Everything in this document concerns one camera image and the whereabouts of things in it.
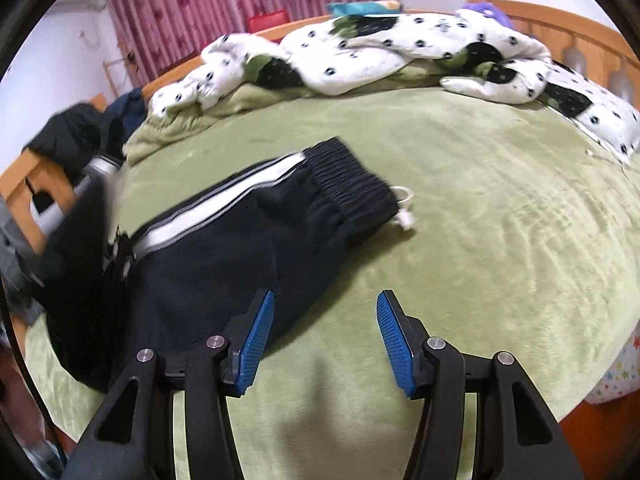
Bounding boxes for navy garment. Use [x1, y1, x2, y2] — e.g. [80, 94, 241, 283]
[102, 87, 148, 153]

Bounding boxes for wooden bed frame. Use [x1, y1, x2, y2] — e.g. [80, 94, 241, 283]
[0, 0, 640, 480]

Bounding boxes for purple fluffy toy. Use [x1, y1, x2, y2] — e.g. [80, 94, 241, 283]
[457, 1, 513, 28]

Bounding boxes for black jacket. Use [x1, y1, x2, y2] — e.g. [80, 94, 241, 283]
[22, 102, 108, 176]

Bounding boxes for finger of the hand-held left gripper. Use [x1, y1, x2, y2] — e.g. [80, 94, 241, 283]
[102, 232, 138, 281]

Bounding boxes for wooden coat rack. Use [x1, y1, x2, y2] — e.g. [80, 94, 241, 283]
[102, 50, 146, 96]

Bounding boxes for white flowered quilt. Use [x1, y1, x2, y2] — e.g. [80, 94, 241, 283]
[122, 10, 556, 161]

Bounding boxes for green fleece blanket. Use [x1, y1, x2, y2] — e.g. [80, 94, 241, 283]
[20, 87, 640, 480]

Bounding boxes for flowered pillow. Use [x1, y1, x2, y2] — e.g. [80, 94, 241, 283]
[542, 60, 640, 166]

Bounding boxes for grey jeans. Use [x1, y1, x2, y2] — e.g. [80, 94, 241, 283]
[0, 200, 46, 321]

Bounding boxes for star patterned sheet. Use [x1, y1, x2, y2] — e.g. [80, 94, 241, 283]
[585, 330, 640, 406]

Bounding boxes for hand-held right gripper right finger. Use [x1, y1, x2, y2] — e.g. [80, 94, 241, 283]
[376, 290, 586, 480]

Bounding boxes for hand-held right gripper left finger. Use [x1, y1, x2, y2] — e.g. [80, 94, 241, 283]
[62, 288, 276, 480]

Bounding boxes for white cable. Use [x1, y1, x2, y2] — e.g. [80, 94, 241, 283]
[585, 146, 633, 181]

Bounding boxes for red chair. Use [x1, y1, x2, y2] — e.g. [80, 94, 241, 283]
[248, 10, 288, 33]

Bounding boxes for maroon patterned curtain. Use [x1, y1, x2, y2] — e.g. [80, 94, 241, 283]
[102, 0, 366, 88]

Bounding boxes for black pants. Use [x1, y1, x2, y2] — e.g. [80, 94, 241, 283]
[37, 137, 416, 393]

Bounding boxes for teal patterned pillow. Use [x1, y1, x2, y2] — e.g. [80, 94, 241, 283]
[327, 0, 403, 17]

